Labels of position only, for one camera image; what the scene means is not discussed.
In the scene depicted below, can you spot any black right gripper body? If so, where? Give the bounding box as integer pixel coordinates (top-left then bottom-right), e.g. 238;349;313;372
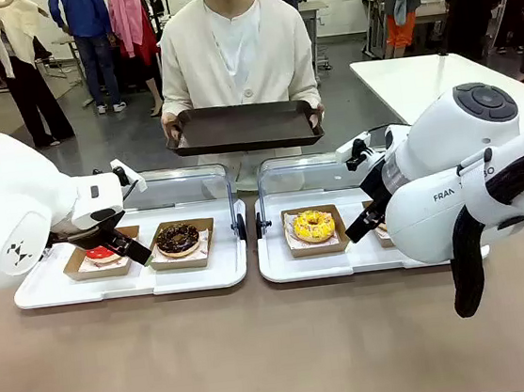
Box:
356;158;396;218

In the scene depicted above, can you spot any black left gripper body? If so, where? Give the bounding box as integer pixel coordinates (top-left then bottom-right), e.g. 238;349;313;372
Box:
45;209;137;267

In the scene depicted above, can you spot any chocolate sprinkled donut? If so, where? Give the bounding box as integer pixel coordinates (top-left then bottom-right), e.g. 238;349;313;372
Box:
153;220;202;259
142;217;220;274

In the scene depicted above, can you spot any dark brown serving tray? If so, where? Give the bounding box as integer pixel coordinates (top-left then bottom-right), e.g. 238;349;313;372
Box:
162;94;327;163

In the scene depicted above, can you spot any person's right forearm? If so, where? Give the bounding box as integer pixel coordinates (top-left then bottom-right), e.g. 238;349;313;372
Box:
157;69;199;119

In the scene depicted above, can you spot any person's left forearm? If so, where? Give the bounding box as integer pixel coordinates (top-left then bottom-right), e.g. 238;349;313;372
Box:
279;55;322;110

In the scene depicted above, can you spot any red glazed donut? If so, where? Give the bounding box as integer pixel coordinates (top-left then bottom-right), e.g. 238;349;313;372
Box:
83;242;131;268
59;224;146;284

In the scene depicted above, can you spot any yellow sprinkled donut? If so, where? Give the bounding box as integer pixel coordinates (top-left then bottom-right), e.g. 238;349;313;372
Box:
291;208;337;245

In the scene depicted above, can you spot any yellow glazed donut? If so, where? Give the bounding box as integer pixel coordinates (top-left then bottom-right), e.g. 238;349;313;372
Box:
280;202;353;260

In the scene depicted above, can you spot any person in orange shorts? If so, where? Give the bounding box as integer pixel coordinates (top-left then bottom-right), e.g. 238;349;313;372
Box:
379;0;441;60

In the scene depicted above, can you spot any person in cream cardigan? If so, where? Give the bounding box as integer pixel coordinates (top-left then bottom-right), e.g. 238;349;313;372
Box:
147;0;334;204

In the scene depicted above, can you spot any person in blue top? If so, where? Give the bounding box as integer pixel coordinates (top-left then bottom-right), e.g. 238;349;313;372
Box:
47;0;128;119

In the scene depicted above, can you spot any person's left hand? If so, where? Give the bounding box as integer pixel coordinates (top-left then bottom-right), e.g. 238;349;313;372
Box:
307;102;328;130

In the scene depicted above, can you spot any person's right hand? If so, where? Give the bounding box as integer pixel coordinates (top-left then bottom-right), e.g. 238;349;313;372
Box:
160;110;186;144

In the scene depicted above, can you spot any white display tray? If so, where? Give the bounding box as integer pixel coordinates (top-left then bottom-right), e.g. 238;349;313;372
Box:
251;169;492;286
5;196;255;313

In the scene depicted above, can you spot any clear display lid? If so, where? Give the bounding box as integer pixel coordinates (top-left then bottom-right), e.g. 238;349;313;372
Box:
247;145;395;241
119;160;248;256

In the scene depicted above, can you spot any white side table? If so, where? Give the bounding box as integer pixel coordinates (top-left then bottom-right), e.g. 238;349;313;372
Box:
349;42;524;148

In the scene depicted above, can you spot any mannequin in cream jacket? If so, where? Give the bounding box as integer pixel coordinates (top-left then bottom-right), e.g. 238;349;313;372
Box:
0;0;77;154

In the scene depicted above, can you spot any mannequin in pink garment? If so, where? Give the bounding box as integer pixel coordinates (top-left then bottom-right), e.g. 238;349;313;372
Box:
107;0;169;121

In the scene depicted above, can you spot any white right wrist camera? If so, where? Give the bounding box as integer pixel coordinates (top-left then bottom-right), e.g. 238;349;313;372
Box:
333;130;376;172

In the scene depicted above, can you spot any black cable sleeve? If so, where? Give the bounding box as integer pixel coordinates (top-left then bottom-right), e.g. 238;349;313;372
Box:
436;140;524;320

